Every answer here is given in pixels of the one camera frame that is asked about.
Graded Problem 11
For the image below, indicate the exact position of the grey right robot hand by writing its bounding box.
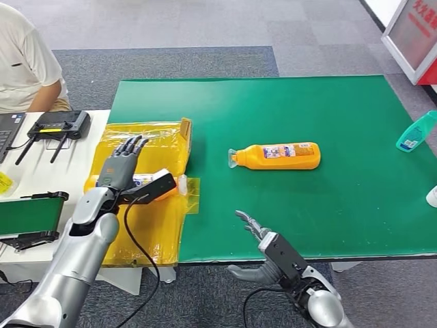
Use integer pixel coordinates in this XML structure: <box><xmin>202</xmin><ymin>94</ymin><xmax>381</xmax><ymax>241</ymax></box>
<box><xmin>226</xmin><ymin>209</ymin><xmax>309</xmax><ymax>289</ymax></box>

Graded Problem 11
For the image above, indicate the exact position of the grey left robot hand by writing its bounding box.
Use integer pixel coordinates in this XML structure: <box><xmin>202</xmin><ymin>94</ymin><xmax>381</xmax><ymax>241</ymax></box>
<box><xmin>97</xmin><ymin>135</ymin><xmax>150</xmax><ymax>191</ymax></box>

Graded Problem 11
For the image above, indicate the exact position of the orange bottle with clear cap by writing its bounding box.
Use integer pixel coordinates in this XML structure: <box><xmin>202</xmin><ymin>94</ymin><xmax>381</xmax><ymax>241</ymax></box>
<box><xmin>84</xmin><ymin>168</ymin><xmax>189</xmax><ymax>202</ymax></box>
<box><xmin>228</xmin><ymin>141</ymin><xmax>322</xmax><ymax>171</ymax></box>

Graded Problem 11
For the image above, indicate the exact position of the teal plastic bottle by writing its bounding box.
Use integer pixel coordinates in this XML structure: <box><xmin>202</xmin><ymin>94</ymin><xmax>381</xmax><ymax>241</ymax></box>
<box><xmin>395</xmin><ymin>110</ymin><xmax>437</xmax><ymax>154</ymax></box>

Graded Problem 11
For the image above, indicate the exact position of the green table mat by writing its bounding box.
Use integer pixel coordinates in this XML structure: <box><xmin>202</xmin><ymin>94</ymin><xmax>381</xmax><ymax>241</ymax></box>
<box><xmin>107</xmin><ymin>75</ymin><xmax>437</xmax><ymax>264</ymax></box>

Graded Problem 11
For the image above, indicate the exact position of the yellow tape-wrapped tray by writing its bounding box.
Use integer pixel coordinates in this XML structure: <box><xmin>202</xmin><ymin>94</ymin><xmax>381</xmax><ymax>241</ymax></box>
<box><xmin>84</xmin><ymin>118</ymin><xmax>201</xmax><ymax>268</ymax></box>

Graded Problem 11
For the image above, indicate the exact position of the black-edged work table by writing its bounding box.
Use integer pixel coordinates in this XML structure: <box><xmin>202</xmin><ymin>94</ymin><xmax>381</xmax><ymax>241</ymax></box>
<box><xmin>177</xmin><ymin>253</ymin><xmax>437</xmax><ymax>273</ymax></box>

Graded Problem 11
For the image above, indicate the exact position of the black controller with antennas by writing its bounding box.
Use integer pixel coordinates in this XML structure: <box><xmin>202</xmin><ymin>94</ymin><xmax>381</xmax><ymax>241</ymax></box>
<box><xmin>14</xmin><ymin>109</ymin><xmax>92</xmax><ymax>165</ymax></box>

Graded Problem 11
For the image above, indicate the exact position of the white side table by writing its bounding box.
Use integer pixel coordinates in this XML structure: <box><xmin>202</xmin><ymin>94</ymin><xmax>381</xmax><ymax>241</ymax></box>
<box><xmin>0</xmin><ymin>109</ymin><xmax>177</xmax><ymax>296</ymax></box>

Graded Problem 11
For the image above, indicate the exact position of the green board with black brackets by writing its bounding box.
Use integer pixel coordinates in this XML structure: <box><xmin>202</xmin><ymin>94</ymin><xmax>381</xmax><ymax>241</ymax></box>
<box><xmin>0</xmin><ymin>191</ymin><xmax>69</xmax><ymax>252</ymax></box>

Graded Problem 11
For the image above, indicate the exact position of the dark laptop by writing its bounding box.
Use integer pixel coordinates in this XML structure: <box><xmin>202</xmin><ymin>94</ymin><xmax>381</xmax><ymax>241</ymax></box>
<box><xmin>0</xmin><ymin>112</ymin><xmax>27</xmax><ymax>165</ymax></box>

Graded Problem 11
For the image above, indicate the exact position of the yellow paper tag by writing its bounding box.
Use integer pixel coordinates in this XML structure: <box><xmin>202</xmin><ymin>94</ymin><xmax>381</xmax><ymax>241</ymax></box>
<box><xmin>0</xmin><ymin>171</ymin><xmax>15</xmax><ymax>196</ymax></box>

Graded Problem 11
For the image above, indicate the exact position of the person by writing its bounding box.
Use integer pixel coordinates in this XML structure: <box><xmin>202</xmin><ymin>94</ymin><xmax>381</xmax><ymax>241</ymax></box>
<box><xmin>0</xmin><ymin>2</ymin><xmax>72</xmax><ymax>114</ymax></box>

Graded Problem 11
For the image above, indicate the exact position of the red and white glass cabinet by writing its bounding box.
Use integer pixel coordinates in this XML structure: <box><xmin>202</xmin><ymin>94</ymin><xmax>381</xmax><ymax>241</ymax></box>
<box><xmin>381</xmin><ymin>0</ymin><xmax>437</xmax><ymax>86</ymax></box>

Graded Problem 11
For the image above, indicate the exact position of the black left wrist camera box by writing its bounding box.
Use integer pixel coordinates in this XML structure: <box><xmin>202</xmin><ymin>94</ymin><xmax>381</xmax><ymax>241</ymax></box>
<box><xmin>118</xmin><ymin>173</ymin><xmax>177</xmax><ymax>206</ymax></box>

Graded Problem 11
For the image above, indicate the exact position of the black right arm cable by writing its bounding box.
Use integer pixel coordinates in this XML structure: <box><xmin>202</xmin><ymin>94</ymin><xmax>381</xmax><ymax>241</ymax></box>
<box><xmin>242</xmin><ymin>287</ymin><xmax>285</xmax><ymax>328</ymax></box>

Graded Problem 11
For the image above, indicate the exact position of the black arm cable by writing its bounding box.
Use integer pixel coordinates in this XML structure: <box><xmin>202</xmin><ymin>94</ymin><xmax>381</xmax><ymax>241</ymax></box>
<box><xmin>242</xmin><ymin>287</ymin><xmax>285</xmax><ymax>328</ymax></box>
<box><xmin>114</xmin><ymin>193</ymin><xmax>162</xmax><ymax>328</ymax></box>

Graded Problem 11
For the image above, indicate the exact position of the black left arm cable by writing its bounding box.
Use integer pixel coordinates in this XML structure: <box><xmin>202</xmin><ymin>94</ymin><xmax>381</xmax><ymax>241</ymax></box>
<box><xmin>114</xmin><ymin>193</ymin><xmax>162</xmax><ymax>328</ymax></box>

